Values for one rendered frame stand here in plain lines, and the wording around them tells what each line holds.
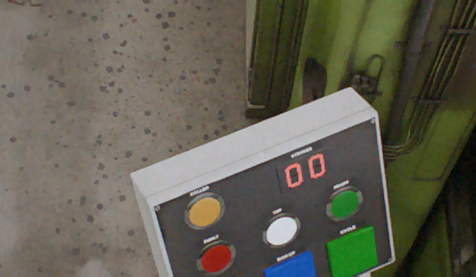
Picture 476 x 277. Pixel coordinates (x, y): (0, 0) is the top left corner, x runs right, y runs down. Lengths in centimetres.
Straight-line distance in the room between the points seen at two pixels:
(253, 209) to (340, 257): 18
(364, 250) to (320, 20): 80
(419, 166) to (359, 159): 55
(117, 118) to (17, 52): 33
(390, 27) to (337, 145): 23
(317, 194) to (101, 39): 152
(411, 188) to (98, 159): 94
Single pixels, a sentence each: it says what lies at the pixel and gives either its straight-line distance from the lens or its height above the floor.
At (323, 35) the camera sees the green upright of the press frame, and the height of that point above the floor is 53.
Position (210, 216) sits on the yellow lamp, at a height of 116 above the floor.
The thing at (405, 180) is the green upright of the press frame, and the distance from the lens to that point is 210.
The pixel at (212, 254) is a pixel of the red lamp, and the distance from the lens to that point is 149.
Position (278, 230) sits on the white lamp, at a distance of 151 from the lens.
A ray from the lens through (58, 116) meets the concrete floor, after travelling 284.
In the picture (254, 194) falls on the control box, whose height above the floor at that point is 116.
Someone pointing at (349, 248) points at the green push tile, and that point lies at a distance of 159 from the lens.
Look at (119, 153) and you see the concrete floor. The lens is 278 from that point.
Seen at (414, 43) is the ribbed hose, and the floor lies 115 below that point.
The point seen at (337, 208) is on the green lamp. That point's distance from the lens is 154.
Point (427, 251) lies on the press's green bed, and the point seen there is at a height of 25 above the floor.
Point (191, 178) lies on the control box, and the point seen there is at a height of 119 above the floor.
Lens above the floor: 250
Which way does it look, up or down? 64 degrees down
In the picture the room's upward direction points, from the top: 8 degrees clockwise
